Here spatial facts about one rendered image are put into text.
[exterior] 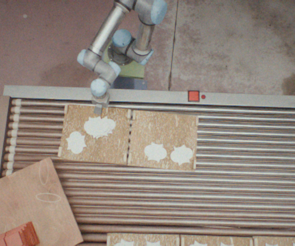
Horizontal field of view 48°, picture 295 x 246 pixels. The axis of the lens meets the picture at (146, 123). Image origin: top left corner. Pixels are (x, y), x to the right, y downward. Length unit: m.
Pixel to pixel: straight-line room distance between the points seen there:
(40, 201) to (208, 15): 2.47
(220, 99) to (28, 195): 1.30
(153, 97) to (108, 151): 0.45
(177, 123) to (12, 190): 1.04
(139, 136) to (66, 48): 1.58
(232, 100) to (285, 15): 1.78
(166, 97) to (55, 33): 1.66
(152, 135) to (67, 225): 0.71
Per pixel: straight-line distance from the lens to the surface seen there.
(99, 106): 1.85
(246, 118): 2.22
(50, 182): 1.96
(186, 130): 2.09
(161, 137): 2.06
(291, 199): 2.23
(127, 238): 2.01
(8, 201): 2.02
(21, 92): 2.27
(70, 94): 2.19
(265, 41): 3.60
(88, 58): 1.73
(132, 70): 2.23
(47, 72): 3.30
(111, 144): 2.05
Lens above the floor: 2.94
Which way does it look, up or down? 75 degrees down
